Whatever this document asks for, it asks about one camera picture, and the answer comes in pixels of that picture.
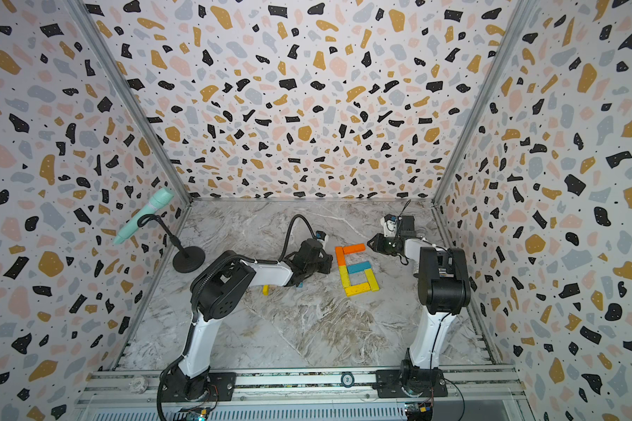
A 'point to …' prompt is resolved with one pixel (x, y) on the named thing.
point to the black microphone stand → (189, 259)
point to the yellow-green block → (344, 275)
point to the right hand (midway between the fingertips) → (376, 242)
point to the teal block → (359, 267)
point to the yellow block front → (358, 288)
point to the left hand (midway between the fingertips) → (340, 257)
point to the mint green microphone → (160, 199)
